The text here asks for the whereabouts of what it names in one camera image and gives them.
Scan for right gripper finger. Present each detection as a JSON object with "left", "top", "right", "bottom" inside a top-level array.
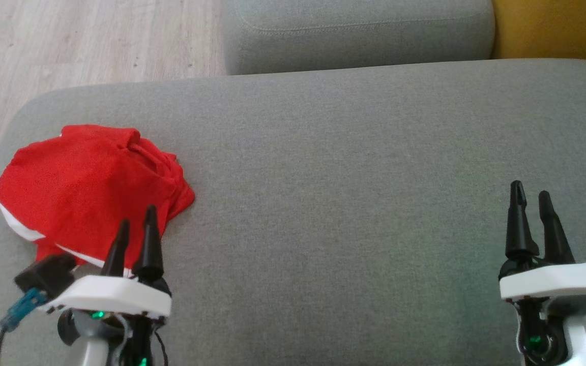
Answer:
[
  {"left": 505, "top": 180, "right": 540, "bottom": 260},
  {"left": 538, "top": 191, "right": 576, "bottom": 265}
]

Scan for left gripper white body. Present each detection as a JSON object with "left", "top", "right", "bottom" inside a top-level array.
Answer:
[{"left": 44, "top": 274, "right": 172, "bottom": 318}]

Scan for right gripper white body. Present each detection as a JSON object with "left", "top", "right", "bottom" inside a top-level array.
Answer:
[{"left": 499, "top": 254, "right": 586, "bottom": 301}]

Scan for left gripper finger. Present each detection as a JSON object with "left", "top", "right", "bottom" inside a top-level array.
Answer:
[
  {"left": 132, "top": 205, "right": 165, "bottom": 283},
  {"left": 101, "top": 220, "right": 131, "bottom": 278}
]

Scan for red shorts with white band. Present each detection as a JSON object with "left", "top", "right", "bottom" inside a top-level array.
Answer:
[{"left": 0, "top": 125, "right": 195, "bottom": 278}]

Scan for grey fabric sofa seat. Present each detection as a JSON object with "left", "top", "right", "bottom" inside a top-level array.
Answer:
[{"left": 0, "top": 58, "right": 586, "bottom": 366}]

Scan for yellow fabric sofa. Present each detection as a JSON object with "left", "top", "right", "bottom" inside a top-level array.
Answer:
[{"left": 491, "top": 0, "right": 586, "bottom": 68}]

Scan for grey fabric sofa cushion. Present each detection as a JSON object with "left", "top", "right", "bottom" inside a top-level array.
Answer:
[{"left": 222, "top": 0, "right": 496, "bottom": 76}]

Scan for black cable with teal connector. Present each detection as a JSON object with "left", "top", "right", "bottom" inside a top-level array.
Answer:
[{"left": 0, "top": 287, "right": 49, "bottom": 366}]

